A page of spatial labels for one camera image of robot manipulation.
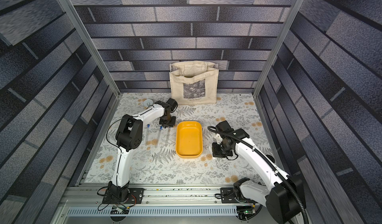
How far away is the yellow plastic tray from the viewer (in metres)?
0.88

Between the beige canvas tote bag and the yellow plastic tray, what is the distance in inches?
8.0

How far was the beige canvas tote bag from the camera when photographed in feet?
3.14
